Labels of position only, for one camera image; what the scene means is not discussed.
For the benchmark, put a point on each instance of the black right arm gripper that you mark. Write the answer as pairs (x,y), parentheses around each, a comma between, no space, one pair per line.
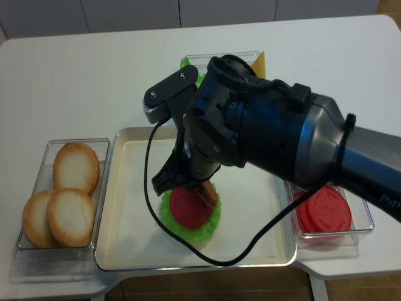
(236,118)

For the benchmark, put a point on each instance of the brown meat patty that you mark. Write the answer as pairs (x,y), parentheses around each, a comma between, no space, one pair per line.
(208,194)

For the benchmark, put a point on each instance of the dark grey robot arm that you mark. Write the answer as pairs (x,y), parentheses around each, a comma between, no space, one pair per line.
(332,148)

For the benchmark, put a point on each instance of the yellow cheese slices stack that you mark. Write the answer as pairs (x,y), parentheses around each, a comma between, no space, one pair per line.
(259,66)

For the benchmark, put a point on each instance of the clear lettuce cheese container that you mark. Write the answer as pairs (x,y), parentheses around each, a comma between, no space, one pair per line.
(201,61)

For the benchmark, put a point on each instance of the green lettuce in container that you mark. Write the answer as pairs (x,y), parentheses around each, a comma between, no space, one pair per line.
(185,62)

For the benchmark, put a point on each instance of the green lettuce leaf on tray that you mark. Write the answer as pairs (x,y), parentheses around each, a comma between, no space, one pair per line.
(190,235)

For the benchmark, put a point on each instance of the red tomato slice on tray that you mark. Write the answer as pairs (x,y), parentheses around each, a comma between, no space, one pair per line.
(187,208)

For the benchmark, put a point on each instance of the red tomato slices stack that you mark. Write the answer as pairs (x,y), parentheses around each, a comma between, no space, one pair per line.
(326,211)

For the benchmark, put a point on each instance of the clear meat tomato container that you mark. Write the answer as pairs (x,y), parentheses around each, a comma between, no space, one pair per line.
(338,244)

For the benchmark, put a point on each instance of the back bun half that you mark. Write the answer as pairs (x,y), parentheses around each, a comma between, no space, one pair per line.
(76,166)

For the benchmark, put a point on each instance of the bun half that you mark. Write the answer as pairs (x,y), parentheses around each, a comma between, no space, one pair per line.
(35,222)
(71,215)
(76,166)

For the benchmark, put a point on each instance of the right front bun half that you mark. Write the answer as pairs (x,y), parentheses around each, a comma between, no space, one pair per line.
(71,215)

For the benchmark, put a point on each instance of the clear plastic bun container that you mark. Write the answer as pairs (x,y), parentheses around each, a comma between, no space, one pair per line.
(44,181)

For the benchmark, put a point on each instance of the left front bun half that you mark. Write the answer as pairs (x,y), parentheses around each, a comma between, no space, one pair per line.
(35,222)

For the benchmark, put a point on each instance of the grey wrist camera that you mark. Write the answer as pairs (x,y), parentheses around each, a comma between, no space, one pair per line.
(170,98)

